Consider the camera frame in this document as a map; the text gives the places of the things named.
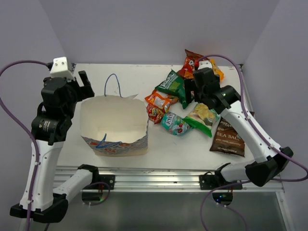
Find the brown Kettle sea salt bag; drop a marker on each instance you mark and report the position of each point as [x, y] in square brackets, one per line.
[226, 140]

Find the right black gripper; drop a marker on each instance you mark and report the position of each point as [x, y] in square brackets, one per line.
[190, 85]

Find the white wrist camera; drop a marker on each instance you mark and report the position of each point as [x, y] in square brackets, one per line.
[62, 67]
[202, 64]

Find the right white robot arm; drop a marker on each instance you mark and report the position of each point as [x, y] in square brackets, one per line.
[269, 157]

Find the left black base bracket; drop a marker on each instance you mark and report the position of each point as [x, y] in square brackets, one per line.
[108, 179]

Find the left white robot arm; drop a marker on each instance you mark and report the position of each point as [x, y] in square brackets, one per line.
[41, 201]

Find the red Doritos chips bag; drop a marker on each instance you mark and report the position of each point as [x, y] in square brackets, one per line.
[186, 72]

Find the black base bracket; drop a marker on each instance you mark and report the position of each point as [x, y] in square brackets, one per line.
[210, 181]
[108, 179]

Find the white patterned paper bag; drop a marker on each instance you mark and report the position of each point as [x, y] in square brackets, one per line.
[114, 126]

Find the aluminium mounting rail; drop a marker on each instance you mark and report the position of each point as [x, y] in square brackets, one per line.
[159, 180]

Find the dark green Kettle chips bag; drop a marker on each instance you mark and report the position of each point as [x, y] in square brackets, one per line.
[174, 85]

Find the orange silver snack packet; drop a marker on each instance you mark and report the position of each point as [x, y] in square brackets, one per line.
[161, 100]

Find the yellow orange snack bag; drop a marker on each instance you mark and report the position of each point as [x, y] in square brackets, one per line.
[216, 69]

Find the teal Foxy candy bag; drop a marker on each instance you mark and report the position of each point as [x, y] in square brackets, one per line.
[174, 124]

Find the small red snack packet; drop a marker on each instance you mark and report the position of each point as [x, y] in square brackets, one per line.
[155, 114]

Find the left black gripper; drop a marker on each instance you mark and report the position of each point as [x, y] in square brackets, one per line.
[84, 91]

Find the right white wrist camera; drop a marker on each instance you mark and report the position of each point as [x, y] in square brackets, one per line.
[202, 64]

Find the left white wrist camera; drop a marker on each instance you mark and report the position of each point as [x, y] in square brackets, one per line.
[62, 67]

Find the right black base bracket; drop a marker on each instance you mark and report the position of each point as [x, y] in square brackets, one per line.
[210, 181]

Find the light green chips bag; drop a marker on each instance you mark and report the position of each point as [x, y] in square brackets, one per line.
[202, 118]

